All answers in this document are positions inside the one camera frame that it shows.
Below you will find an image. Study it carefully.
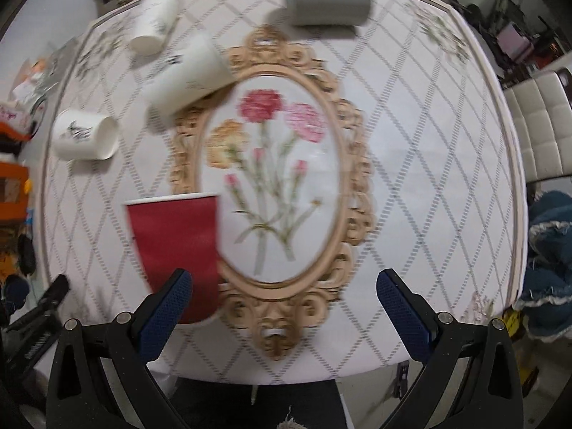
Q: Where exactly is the white plastic bag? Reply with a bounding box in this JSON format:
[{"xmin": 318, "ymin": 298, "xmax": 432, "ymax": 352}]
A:
[{"xmin": 13, "ymin": 38, "xmax": 78, "ymax": 114}]

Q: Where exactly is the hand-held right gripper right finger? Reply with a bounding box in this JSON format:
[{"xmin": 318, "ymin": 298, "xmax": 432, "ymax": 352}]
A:
[{"xmin": 376, "ymin": 268, "xmax": 524, "ymax": 429}]

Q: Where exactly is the pink box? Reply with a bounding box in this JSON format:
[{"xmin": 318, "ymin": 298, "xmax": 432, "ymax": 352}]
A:
[{"xmin": 501, "ymin": 24, "xmax": 529, "ymax": 62}]

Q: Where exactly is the white padded chair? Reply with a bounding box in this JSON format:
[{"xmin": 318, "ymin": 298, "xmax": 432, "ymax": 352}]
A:
[{"xmin": 503, "ymin": 68, "xmax": 572, "ymax": 184}]

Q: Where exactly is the floral quilted tablecloth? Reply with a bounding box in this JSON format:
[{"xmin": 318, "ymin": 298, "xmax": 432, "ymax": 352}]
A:
[{"xmin": 38, "ymin": 0, "xmax": 529, "ymax": 387}]

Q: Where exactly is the orange box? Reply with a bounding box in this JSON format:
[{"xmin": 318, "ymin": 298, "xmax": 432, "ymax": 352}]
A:
[{"xmin": 0, "ymin": 163, "xmax": 33, "ymax": 221}]

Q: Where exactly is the white printed paper cup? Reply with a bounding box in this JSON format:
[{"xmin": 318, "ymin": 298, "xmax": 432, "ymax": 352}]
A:
[
  {"xmin": 50, "ymin": 109, "xmax": 120, "ymax": 162},
  {"xmin": 142, "ymin": 35, "xmax": 232, "ymax": 117},
  {"xmin": 129, "ymin": 0, "xmax": 179, "ymax": 56}
]

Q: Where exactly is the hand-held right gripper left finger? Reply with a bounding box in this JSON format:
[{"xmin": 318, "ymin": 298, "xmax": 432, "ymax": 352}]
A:
[{"xmin": 46, "ymin": 268, "xmax": 194, "ymax": 429}]

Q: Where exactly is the yellow black object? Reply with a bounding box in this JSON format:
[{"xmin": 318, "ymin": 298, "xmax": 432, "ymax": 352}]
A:
[{"xmin": 503, "ymin": 309, "xmax": 542, "ymax": 395}]

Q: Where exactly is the black oval object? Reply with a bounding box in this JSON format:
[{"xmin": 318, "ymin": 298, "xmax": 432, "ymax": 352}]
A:
[{"xmin": 17, "ymin": 234, "xmax": 37, "ymax": 276}]

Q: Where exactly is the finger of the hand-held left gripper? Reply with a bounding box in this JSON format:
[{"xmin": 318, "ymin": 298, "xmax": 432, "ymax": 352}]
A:
[{"xmin": 8, "ymin": 274, "xmax": 71, "ymax": 337}]

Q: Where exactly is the grey cup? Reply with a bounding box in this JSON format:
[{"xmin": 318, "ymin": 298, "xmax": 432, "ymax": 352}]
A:
[{"xmin": 285, "ymin": 0, "xmax": 373, "ymax": 26}]

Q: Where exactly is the blue denim cloth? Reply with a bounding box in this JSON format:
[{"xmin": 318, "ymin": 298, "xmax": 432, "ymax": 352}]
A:
[{"xmin": 512, "ymin": 190, "xmax": 572, "ymax": 345}]

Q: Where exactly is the red paper cup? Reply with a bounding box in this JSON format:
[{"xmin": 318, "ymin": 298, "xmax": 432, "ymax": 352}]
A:
[{"xmin": 124, "ymin": 193, "xmax": 222, "ymax": 325}]

